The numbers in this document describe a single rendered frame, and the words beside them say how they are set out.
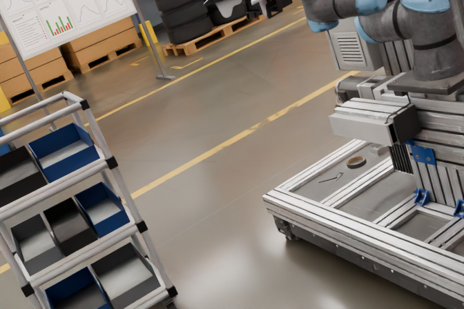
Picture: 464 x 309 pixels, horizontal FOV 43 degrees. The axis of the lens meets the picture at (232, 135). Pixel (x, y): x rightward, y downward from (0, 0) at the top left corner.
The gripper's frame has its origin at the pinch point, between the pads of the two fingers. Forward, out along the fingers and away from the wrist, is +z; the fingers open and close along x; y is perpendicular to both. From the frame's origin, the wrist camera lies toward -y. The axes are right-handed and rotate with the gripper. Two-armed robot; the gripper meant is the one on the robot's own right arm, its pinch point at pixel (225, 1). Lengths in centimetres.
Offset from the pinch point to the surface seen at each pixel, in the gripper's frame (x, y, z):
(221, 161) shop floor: 181, 150, -128
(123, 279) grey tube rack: 104, 120, 1
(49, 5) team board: 502, 65, -214
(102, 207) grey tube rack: 114, 90, -7
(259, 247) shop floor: 80, 136, -56
